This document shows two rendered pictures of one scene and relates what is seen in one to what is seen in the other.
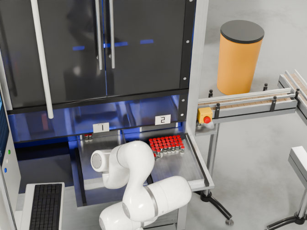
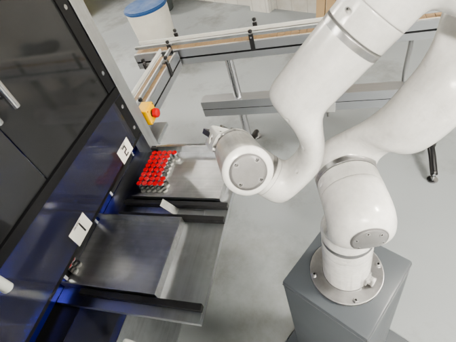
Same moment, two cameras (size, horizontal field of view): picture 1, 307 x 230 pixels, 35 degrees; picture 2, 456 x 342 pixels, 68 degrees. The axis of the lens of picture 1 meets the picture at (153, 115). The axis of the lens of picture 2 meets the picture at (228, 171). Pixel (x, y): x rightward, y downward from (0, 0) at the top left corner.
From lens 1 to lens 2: 1.54 m
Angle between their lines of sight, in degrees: 37
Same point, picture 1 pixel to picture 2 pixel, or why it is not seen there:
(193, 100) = (129, 99)
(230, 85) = not seen: hidden behind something
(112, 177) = (321, 144)
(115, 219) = (381, 200)
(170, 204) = not seen: outside the picture
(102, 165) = (268, 163)
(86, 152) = (98, 277)
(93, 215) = (159, 332)
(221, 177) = not seen: hidden behind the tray
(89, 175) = (145, 285)
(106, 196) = (200, 269)
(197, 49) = (83, 15)
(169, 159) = (179, 175)
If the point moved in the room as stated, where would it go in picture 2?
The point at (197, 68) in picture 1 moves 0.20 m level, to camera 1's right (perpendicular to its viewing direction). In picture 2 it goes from (104, 48) to (138, 20)
